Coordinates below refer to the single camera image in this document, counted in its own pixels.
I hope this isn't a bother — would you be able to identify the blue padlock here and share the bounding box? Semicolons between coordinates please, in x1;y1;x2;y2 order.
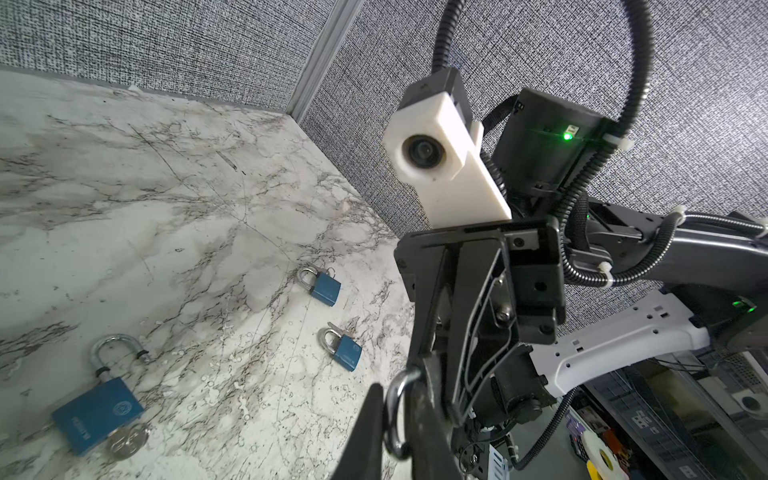
296;266;341;307
51;333;152;456
317;323;362;372

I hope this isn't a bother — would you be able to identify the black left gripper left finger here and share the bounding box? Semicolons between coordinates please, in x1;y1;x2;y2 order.
331;383;384;480

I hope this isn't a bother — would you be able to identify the black padlock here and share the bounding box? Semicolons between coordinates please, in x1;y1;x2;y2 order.
383;366;423;460

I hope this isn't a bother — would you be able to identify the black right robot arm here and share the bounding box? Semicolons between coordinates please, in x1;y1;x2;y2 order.
384;82;767;429

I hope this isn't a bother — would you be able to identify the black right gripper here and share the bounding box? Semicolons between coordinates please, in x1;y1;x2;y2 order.
394;216;566;420

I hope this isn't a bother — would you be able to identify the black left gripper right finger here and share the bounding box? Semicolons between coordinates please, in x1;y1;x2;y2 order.
405;359;462;480

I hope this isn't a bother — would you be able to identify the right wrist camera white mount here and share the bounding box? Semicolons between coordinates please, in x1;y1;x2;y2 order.
383;68;512;229

